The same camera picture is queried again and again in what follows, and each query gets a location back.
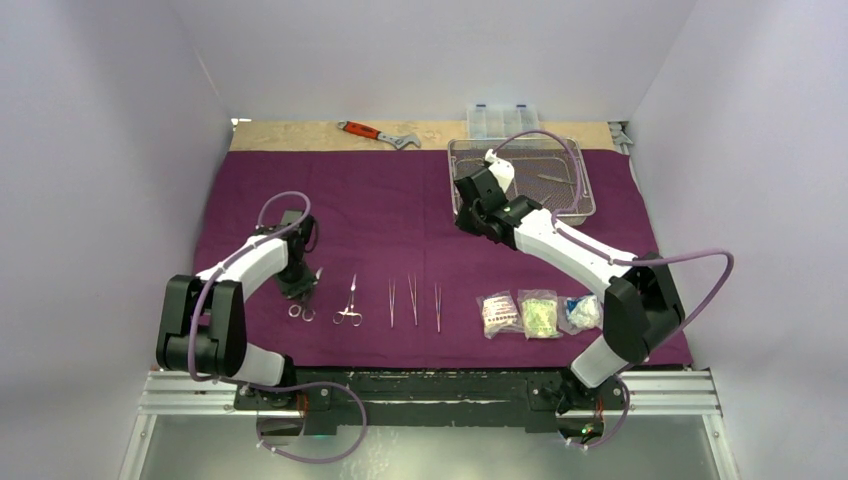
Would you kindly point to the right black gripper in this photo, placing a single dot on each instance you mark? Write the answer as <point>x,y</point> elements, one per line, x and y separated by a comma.
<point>468,216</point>

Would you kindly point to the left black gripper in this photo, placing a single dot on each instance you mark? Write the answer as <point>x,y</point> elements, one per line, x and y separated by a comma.
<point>297,289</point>

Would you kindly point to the steel surgical scissors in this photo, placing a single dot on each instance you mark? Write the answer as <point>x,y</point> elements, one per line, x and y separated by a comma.
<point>301,307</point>

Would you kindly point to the steel hemostat clamp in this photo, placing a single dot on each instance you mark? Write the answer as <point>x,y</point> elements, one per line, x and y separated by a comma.
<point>349,312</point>

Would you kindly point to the steel scalpel handle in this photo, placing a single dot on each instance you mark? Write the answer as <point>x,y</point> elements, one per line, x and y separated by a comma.
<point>555,179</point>

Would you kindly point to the metal wire mesh tray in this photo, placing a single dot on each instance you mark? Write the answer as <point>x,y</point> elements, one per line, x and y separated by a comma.
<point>531,155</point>

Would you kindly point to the clear plastic compartment box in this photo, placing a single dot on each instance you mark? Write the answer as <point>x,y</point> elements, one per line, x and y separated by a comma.
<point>496,121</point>

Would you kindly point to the steel forceps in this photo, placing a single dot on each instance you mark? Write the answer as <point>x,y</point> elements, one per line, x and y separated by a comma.
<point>412,284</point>
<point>438,306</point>
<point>391,301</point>

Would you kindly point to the purple cloth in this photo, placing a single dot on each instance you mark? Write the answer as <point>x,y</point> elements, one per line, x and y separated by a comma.
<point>380,215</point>

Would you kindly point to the pink white gauze packet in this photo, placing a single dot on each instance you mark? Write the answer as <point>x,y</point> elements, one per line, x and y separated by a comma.
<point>500,314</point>

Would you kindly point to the green white gauze packet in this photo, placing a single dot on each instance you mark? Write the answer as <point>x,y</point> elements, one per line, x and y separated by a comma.
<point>540,313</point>

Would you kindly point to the blue white gauze packet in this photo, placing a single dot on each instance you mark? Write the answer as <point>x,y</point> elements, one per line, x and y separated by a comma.
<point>578,314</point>

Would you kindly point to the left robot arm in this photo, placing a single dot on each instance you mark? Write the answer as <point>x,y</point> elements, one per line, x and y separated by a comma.
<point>203,329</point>

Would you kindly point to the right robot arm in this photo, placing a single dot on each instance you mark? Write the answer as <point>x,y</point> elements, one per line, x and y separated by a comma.
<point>641,305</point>

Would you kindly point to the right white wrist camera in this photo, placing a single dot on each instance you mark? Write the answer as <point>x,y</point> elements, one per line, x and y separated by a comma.
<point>502,170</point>

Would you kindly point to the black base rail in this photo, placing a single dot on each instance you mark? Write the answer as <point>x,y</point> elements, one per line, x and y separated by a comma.
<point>536,400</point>

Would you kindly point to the orange handled adjustable wrench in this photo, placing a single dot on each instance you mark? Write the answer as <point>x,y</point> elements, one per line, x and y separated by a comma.
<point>365,131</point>

